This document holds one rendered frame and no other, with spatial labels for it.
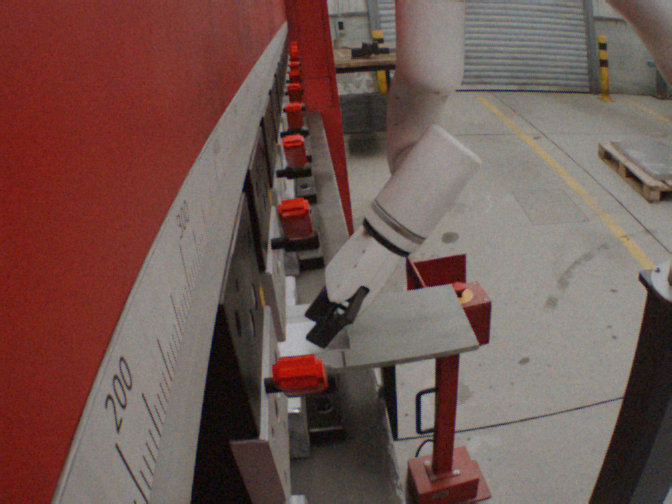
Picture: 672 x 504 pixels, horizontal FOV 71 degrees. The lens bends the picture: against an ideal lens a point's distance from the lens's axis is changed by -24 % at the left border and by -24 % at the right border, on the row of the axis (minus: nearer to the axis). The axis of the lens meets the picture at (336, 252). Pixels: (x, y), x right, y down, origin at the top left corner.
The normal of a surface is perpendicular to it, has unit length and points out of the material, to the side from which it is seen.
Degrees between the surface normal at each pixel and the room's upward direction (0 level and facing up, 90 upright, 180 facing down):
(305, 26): 90
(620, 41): 90
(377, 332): 0
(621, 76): 90
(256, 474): 90
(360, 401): 0
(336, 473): 0
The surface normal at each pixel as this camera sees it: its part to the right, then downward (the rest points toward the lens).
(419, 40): -0.41, 0.41
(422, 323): -0.11, -0.90
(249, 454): 0.07, 0.42
